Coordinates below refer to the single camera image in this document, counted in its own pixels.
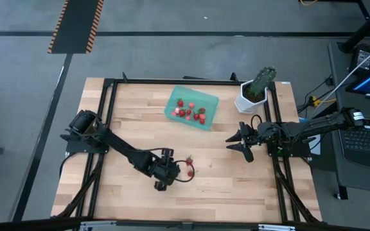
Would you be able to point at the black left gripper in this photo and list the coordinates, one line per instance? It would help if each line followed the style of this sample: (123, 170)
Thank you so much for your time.
(164, 170)

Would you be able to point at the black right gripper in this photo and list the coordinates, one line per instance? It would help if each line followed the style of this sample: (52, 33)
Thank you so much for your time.
(263, 133)

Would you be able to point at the red toy strawberry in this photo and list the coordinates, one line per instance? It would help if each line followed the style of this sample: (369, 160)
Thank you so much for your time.
(189, 160)
(202, 110)
(196, 116)
(182, 113)
(180, 103)
(190, 173)

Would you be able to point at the teal translucent plastic container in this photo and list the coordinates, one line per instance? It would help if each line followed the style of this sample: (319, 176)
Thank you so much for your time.
(172, 96)

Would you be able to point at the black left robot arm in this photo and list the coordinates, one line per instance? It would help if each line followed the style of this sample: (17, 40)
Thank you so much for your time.
(120, 147)

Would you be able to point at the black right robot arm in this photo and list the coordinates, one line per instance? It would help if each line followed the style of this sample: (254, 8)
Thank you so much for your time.
(316, 124)

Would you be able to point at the white hexagonal planter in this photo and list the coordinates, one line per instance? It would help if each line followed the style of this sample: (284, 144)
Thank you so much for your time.
(241, 102)

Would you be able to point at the green cactus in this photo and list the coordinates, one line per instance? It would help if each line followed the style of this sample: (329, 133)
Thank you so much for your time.
(263, 80)

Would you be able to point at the yellow plug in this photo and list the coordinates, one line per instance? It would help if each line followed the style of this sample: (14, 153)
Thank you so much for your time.
(315, 102)

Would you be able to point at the silver aluminium profile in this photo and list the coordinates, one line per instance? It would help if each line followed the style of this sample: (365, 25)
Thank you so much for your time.
(98, 225)
(276, 227)

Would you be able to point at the grey desk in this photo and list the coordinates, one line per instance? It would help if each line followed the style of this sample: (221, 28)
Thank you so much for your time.
(358, 179)

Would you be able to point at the white rod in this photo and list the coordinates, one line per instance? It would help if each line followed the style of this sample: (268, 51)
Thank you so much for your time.
(353, 72)

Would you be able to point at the black power adapter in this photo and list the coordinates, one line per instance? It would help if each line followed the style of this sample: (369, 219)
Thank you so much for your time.
(363, 59)

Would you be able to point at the black stand leg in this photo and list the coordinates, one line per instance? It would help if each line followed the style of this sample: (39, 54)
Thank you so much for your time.
(365, 30)

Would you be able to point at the black hazard-striped floor mat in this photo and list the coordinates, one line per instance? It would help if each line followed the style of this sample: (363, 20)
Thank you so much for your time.
(75, 25)

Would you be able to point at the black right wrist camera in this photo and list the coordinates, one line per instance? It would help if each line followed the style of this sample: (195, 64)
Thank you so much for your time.
(255, 134)

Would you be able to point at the black camera mount crossbar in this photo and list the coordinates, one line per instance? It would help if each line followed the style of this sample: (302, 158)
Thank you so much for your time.
(140, 223)

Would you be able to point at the black aluminium table frame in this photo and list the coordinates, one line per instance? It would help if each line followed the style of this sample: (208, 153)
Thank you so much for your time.
(140, 81)

